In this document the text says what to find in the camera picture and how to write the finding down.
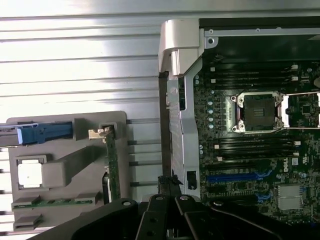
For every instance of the green RAM stick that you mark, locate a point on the green RAM stick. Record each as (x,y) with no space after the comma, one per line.
(57,202)

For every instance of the CPU socket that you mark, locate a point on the CPU socket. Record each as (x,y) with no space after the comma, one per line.
(257,112)

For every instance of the silver chipset heat sink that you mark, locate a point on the silver chipset heat sink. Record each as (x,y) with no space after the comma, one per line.
(288,197)

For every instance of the blue expansion slot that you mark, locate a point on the blue expansion slot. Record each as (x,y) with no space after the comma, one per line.
(232,178)

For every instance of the short black expansion slot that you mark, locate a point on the short black expansion slot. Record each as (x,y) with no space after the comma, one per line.
(220,189)

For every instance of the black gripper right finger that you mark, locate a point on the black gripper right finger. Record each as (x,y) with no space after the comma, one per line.
(250,222)

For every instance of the silver CPU chip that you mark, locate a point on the silver CPU chip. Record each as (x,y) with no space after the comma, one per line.
(29,175)

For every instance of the long black expansion slot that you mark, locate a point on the long black expansion slot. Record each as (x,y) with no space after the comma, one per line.
(232,200)

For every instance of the hard disk with blue caddy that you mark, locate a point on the hard disk with blue caddy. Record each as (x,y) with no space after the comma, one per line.
(45,132)

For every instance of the green motherboard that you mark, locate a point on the green motherboard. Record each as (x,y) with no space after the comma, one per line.
(287,150)

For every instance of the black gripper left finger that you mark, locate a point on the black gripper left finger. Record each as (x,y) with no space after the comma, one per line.
(105,222)

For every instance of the open black PC case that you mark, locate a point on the open black PC case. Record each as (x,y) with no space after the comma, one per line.
(186,140)

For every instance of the grey parts rack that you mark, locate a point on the grey parts rack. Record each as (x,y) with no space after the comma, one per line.
(82,180)

